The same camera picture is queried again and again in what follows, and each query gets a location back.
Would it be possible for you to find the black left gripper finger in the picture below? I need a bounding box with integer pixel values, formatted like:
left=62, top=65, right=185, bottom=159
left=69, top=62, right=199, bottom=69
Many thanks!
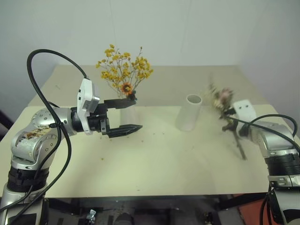
left=108, top=124, right=143, bottom=138
left=104, top=97, right=138, bottom=110

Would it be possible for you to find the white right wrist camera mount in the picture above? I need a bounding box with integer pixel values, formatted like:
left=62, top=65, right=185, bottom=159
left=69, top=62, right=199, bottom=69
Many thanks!
left=232, top=99, right=257, bottom=123

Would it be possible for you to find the clear glass vase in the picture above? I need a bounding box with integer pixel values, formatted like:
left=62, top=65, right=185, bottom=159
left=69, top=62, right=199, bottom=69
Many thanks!
left=118, top=92, right=139, bottom=130

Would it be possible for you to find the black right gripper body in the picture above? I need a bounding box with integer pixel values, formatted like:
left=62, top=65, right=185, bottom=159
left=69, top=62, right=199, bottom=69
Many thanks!
left=226, top=106, right=238, bottom=125

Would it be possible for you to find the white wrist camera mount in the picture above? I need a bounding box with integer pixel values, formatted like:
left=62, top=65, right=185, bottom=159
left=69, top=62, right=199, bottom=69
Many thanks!
left=76, top=78, right=101, bottom=136
left=232, top=99, right=257, bottom=123

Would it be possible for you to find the dark rounded shape under table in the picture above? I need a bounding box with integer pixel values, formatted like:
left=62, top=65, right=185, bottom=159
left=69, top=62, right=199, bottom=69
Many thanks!
left=113, top=211, right=135, bottom=225

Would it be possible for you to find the yellow dried flower bouquet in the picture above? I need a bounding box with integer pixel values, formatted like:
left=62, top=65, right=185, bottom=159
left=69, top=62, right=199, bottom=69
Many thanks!
left=95, top=44, right=154, bottom=101

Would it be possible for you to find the red object under table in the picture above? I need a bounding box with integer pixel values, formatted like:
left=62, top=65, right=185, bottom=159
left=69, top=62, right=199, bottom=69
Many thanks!
left=237, top=194, right=268, bottom=225

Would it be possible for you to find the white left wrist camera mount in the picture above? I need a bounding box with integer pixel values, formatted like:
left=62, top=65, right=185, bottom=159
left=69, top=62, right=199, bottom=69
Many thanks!
left=76, top=78, right=101, bottom=136

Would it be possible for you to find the pink dried flower bouquet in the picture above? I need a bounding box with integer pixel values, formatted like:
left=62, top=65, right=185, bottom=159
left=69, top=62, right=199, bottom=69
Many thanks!
left=206, top=77, right=248, bottom=161

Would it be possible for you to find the white cylindrical vase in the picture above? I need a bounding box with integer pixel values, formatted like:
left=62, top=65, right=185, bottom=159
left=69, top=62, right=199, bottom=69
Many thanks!
left=176, top=94, right=203, bottom=132

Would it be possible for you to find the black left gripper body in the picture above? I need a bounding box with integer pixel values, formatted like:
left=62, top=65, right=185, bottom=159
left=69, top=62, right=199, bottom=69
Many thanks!
left=87, top=103, right=111, bottom=139

